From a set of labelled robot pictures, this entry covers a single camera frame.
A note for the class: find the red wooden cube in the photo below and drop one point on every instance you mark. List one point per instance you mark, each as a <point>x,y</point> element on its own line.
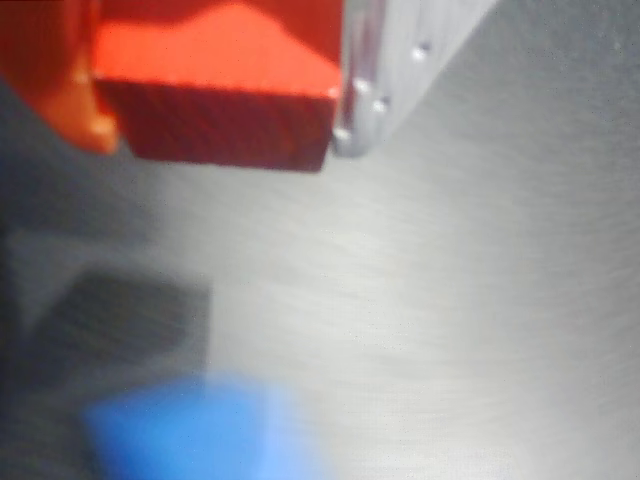
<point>220,100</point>

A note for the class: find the blue wooden cube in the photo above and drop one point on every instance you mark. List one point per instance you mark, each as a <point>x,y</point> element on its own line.
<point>200,430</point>

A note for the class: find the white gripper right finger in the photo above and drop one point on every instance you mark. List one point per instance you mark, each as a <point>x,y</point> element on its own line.
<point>390,60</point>

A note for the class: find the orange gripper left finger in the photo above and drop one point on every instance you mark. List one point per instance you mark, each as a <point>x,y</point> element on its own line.
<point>45,60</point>

